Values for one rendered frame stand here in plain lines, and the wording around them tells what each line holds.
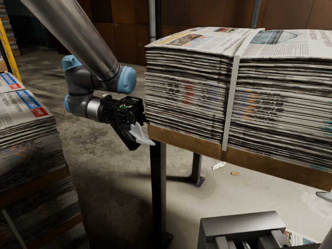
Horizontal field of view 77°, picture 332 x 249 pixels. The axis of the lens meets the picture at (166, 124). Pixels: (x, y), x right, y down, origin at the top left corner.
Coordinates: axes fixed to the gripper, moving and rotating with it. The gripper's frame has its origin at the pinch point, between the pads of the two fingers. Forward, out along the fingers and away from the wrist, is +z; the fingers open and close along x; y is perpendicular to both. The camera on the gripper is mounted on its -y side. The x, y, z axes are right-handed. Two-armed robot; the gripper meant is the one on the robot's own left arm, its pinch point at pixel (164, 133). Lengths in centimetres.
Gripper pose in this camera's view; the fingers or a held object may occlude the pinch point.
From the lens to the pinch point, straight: 56.9
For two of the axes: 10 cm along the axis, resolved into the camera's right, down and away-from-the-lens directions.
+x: 4.8, -5.1, 7.2
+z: 8.8, 2.3, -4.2
